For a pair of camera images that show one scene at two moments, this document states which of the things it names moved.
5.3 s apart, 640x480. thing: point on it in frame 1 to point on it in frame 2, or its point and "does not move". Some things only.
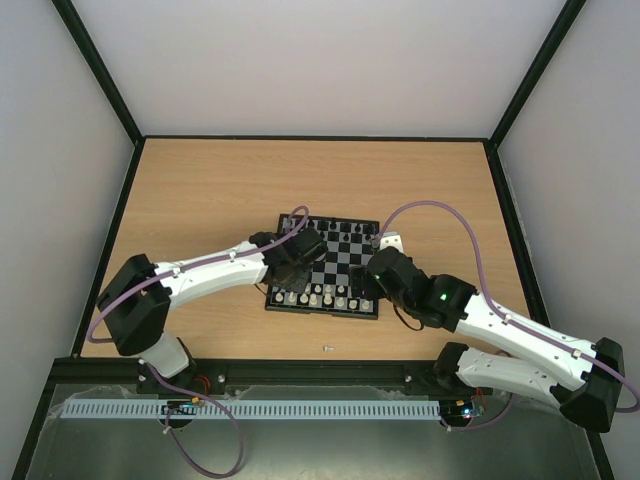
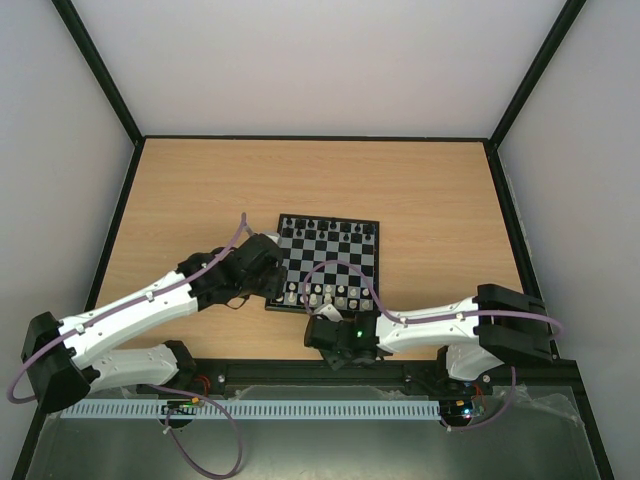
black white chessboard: [347, 242] does not move
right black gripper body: [360, 282] to [310, 333]
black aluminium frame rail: [129, 371] does not move
